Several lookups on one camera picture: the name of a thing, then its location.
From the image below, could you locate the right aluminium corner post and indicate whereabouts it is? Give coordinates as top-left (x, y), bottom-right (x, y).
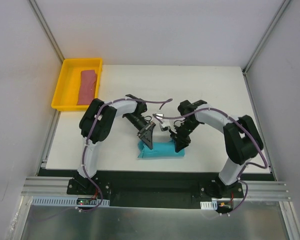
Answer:
top-left (242, 0), bottom-right (293, 76)

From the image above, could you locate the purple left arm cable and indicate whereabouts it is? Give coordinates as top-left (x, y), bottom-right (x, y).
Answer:
top-left (76, 97), bottom-right (173, 213)

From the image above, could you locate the aluminium front rail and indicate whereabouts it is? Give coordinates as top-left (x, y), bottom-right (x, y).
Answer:
top-left (21, 176), bottom-right (292, 202)

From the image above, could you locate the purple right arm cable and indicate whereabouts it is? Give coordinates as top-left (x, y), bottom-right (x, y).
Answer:
top-left (153, 107), bottom-right (269, 221)

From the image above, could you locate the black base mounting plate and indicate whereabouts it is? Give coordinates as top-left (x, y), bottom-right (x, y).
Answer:
top-left (66, 170), bottom-right (244, 209)

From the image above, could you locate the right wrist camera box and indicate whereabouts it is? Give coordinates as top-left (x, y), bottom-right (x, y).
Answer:
top-left (159, 120), bottom-right (174, 132)

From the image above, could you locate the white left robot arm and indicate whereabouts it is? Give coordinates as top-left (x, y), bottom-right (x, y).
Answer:
top-left (74, 94), bottom-right (156, 195)

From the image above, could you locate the left grey cable duct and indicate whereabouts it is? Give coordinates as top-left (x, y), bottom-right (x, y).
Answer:
top-left (32, 196), bottom-right (110, 208)

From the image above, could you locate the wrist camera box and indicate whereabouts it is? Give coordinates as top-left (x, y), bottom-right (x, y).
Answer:
top-left (152, 112), bottom-right (164, 121)
top-left (159, 120), bottom-right (174, 132)

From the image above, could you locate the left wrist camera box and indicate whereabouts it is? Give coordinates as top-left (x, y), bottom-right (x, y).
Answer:
top-left (152, 112), bottom-right (164, 121)

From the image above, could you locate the left aluminium corner post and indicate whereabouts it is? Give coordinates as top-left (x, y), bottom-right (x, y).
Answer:
top-left (27, 0), bottom-right (65, 64)

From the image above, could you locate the right white cable duct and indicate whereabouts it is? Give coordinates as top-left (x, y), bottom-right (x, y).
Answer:
top-left (200, 200), bottom-right (218, 211)

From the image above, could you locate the yellow plastic bin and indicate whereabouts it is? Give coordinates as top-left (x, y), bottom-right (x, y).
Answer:
top-left (51, 58), bottom-right (103, 112)

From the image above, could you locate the cyan t shirt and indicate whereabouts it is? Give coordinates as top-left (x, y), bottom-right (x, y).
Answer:
top-left (137, 140), bottom-right (185, 159)

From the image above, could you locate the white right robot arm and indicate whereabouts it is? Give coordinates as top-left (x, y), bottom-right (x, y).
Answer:
top-left (170, 100), bottom-right (264, 199)

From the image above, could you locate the aluminium corner post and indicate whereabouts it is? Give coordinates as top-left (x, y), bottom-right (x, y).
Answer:
top-left (242, 0), bottom-right (293, 76)
top-left (27, 0), bottom-right (65, 64)

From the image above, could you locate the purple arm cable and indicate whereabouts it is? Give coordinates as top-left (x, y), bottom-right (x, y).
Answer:
top-left (153, 107), bottom-right (269, 221)
top-left (76, 97), bottom-right (173, 213)

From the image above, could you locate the red folded t shirt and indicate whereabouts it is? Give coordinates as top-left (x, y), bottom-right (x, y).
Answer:
top-left (77, 69), bottom-right (97, 106)

